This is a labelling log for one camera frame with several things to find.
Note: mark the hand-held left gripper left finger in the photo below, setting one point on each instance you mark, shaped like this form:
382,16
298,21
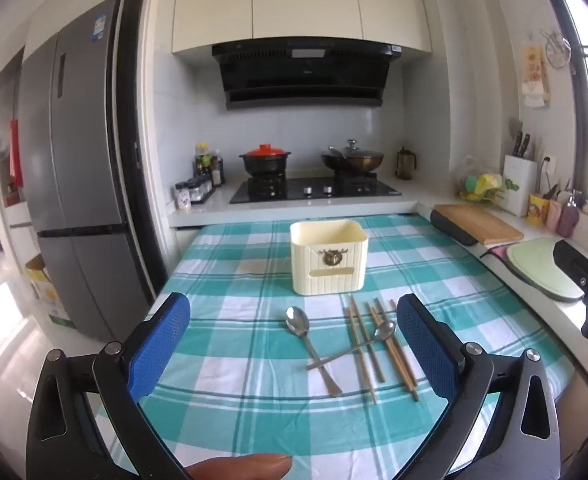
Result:
159,345

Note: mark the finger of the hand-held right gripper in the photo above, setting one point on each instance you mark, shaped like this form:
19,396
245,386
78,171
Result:
576,266

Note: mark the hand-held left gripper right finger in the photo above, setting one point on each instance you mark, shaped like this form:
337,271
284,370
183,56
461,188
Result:
426,345

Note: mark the steel spoon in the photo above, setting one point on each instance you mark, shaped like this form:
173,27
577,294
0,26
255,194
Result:
385,331
297,320

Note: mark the cream ribbed utensil holder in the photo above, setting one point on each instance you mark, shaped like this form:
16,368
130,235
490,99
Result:
329,255

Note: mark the green cutting board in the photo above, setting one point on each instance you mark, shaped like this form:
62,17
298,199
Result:
539,270

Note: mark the purple soap dispenser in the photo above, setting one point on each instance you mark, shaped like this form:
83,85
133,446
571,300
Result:
568,217

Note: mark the pink cup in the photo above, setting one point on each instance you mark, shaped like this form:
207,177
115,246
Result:
554,215

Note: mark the yellow snack packet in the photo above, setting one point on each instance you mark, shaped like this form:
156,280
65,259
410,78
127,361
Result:
538,209

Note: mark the pink cutting board black rim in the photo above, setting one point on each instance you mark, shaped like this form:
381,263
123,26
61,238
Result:
496,254

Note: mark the white knife block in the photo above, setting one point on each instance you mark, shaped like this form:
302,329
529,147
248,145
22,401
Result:
520,185

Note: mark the wooden cutting board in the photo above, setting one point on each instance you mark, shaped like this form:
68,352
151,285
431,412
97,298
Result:
479,220

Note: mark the green white checked tablecloth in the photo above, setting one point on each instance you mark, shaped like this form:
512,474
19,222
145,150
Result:
254,280

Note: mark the yellow white cardboard box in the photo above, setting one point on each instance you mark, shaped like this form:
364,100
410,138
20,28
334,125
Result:
49,295

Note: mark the clear bag yellow green contents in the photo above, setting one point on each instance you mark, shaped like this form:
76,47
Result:
484,185

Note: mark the small white jar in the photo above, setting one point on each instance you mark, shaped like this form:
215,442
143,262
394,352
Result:
183,197

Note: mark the spice jar set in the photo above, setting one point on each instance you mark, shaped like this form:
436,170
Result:
201,189

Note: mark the glass french press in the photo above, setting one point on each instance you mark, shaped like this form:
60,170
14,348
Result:
405,165

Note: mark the dark sauce bottle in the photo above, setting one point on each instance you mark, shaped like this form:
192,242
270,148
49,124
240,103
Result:
218,170

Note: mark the black gas stove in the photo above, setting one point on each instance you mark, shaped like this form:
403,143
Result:
314,192

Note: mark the yellow cap sauce bottle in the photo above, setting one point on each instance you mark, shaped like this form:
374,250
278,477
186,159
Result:
202,157

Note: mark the black wok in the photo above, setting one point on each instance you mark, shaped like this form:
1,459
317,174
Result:
354,162

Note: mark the grey refrigerator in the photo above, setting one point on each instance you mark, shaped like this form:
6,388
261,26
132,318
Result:
74,160

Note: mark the glass wok lid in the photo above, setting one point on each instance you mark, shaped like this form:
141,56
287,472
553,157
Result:
351,149

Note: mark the black clay pot red lid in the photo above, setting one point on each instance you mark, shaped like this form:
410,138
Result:
266,162

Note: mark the red hanging cloth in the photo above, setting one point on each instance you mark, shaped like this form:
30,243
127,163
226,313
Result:
16,155

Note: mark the black range hood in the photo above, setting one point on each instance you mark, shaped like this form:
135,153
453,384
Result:
299,80

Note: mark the hanging wall calendar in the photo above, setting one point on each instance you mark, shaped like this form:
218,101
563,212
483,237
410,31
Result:
534,75

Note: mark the black door frame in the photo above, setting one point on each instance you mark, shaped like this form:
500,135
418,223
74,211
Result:
134,135

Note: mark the white wall cabinet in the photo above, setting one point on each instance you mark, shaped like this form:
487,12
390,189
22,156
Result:
299,0

